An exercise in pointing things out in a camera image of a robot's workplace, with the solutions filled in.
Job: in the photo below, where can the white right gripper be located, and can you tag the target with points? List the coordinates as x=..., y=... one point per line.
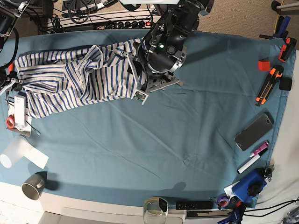
x=12, y=82

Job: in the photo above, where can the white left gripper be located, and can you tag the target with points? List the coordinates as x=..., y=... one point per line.
x=143, y=86

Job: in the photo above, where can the blue white striped T-shirt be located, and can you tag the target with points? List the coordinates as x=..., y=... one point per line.
x=57, y=81

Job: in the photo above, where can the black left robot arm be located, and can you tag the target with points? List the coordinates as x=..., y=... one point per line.
x=162, y=49

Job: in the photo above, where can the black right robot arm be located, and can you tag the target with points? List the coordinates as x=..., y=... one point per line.
x=10, y=12

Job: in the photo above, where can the white plastic screw box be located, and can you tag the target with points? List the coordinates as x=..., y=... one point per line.
x=20, y=112

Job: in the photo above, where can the red tape roll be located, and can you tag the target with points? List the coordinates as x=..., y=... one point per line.
x=10, y=121

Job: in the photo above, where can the black power strip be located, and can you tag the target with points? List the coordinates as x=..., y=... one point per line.
x=107, y=25

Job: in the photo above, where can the translucent white plastic cup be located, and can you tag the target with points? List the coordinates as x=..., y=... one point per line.
x=15, y=151

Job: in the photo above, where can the grey metal mug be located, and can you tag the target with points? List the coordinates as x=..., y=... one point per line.
x=33, y=187

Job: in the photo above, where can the red cube block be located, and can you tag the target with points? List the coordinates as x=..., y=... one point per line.
x=264, y=65

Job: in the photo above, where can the orange black utility knife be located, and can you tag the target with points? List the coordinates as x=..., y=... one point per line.
x=271, y=79

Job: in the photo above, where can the smartphone in clear case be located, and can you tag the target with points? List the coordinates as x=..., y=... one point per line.
x=252, y=133

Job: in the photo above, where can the clear glass jar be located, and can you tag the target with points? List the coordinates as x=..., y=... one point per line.
x=155, y=210

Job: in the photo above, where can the black square box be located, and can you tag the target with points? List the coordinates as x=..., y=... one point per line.
x=285, y=83

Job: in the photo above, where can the orange black clamp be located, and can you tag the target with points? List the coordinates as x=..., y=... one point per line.
x=287, y=48

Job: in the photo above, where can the pink marker pen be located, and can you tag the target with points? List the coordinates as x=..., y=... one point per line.
x=260, y=148

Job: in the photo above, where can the white board marker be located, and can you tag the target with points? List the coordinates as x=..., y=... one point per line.
x=251, y=161

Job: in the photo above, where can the black remote control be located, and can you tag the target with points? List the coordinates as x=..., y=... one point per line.
x=194, y=205

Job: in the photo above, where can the purple tape roll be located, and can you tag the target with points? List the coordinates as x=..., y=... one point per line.
x=223, y=202

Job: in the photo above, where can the blue clamp tool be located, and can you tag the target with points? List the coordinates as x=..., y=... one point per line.
x=249, y=186

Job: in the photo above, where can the red handled screwdriver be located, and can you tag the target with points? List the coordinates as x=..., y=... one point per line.
x=11, y=67

